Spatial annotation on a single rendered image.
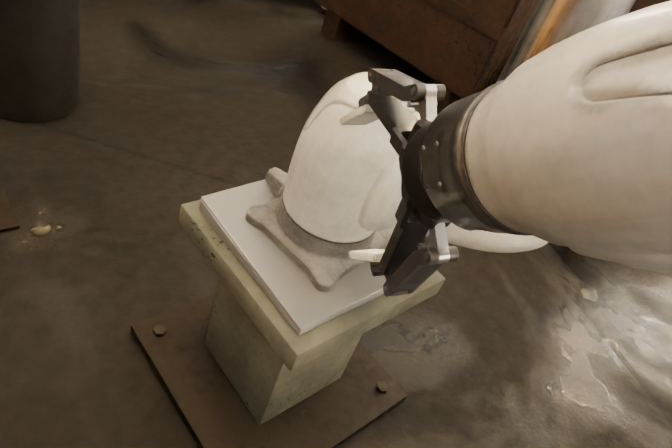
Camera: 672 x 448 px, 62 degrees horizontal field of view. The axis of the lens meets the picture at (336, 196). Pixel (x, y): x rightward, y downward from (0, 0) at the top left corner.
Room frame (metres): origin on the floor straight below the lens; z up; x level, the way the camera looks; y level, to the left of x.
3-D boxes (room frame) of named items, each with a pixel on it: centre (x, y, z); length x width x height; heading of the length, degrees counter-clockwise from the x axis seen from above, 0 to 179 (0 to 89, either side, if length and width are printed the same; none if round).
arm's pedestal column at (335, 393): (0.68, 0.00, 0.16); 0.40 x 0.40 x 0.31; 52
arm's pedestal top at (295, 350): (0.68, 0.00, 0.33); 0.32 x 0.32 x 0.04; 52
